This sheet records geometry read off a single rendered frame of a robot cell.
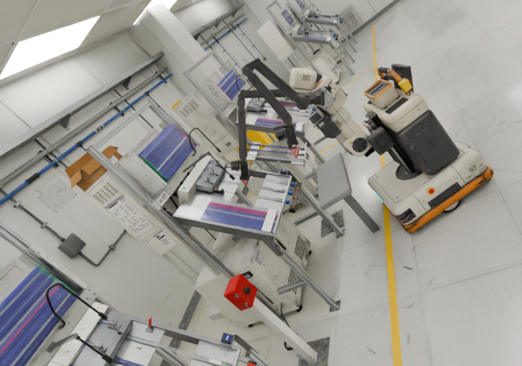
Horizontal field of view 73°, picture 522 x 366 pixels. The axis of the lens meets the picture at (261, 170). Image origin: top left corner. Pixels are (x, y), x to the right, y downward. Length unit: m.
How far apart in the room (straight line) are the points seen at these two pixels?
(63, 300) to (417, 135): 2.15
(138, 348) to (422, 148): 1.97
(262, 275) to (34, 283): 1.42
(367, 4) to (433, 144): 7.57
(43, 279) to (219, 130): 2.32
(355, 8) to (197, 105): 6.79
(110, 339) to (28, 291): 0.42
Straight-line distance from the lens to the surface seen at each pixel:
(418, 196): 2.56
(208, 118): 3.70
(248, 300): 2.17
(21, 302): 1.91
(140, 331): 1.97
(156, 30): 5.83
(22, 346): 1.89
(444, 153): 2.55
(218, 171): 2.79
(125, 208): 2.66
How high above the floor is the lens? 1.72
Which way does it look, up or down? 17 degrees down
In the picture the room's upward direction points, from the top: 43 degrees counter-clockwise
